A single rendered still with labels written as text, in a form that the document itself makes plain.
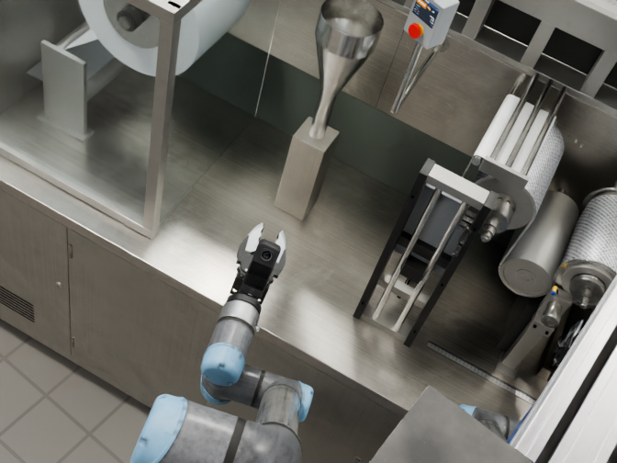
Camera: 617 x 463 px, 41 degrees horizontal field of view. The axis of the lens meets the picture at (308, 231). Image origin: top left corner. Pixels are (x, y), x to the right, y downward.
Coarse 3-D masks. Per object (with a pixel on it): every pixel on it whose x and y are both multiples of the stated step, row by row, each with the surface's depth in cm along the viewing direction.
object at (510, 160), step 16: (528, 96) 184; (544, 96) 185; (560, 96) 186; (512, 112) 182; (528, 112) 183; (544, 112) 184; (512, 128) 179; (528, 128) 177; (544, 128) 178; (496, 144) 172; (512, 144) 175; (528, 144) 176; (496, 160) 171; (512, 160) 169; (528, 160) 170; (496, 176) 169; (512, 176) 167; (528, 176) 170
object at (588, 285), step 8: (576, 280) 178; (584, 280) 177; (592, 280) 176; (600, 280) 177; (576, 288) 180; (584, 288) 179; (592, 288) 178; (600, 288) 177; (576, 296) 181; (592, 296) 179; (600, 296) 178
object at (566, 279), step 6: (570, 270) 179; (576, 270) 178; (582, 270) 178; (588, 270) 177; (594, 270) 176; (600, 270) 176; (564, 276) 181; (570, 276) 180; (600, 276) 176; (606, 276) 176; (564, 282) 182; (606, 282) 177; (564, 288) 183; (606, 288) 178
